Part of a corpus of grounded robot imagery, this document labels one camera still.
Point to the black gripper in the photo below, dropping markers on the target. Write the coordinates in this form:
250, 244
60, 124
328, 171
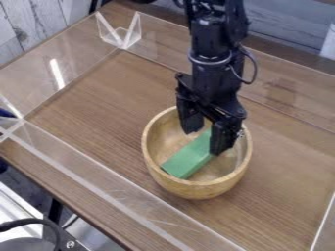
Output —
206, 96

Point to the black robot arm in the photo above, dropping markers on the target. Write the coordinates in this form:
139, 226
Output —
218, 27

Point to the brown wooden bowl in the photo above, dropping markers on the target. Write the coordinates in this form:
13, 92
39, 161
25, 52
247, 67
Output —
218, 176

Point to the green rectangular block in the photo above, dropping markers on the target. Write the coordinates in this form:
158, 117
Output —
190, 154

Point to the black metal bracket with screw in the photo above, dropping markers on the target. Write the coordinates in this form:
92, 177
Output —
55, 235

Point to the clear acrylic tray wall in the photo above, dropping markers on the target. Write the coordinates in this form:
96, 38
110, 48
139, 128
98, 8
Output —
84, 92

